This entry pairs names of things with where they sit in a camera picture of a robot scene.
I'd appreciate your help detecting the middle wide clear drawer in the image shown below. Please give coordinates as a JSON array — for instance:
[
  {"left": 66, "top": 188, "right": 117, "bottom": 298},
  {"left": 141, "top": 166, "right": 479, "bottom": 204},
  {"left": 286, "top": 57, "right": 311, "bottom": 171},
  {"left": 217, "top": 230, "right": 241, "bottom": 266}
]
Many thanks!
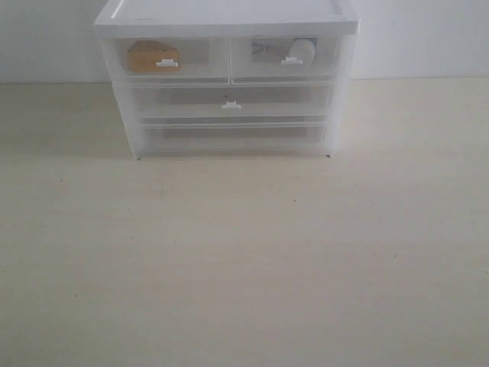
[{"left": 133, "top": 86, "right": 333, "bottom": 118}]

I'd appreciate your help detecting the wide clear drawer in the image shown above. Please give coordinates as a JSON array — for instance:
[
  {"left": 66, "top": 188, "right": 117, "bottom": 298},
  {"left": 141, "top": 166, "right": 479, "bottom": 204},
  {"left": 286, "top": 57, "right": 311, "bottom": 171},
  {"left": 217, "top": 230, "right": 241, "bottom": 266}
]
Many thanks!
[
  {"left": 128, "top": 115, "right": 327, "bottom": 156},
  {"left": 133, "top": 86, "right": 333, "bottom": 118}
]

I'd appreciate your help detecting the yellow wedge block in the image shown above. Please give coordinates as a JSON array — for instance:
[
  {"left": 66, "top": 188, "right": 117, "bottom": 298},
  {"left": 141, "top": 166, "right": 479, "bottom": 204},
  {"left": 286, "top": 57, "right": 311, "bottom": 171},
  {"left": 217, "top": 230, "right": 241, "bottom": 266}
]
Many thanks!
[{"left": 127, "top": 40, "right": 180, "bottom": 73}]

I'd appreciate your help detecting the white pill bottle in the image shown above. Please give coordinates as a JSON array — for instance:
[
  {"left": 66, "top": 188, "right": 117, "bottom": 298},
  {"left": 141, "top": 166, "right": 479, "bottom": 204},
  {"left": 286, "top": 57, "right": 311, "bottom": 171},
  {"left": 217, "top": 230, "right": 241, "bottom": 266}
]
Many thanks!
[{"left": 288, "top": 38, "right": 316, "bottom": 67}]

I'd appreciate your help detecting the white plastic drawer cabinet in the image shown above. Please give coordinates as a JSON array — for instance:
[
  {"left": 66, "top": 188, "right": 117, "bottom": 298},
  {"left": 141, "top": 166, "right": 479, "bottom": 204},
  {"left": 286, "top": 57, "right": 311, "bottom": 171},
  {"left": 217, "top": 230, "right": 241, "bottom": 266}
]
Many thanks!
[{"left": 94, "top": 1, "right": 360, "bottom": 159}]

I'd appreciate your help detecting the bottom wide clear drawer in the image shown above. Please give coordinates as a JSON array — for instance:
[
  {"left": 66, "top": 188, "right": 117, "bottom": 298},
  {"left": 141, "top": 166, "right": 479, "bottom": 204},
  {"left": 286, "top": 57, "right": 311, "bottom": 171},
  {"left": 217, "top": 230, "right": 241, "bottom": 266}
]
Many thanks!
[{"left": 128, "top": 115, "right": 327, "bottom": 156}]

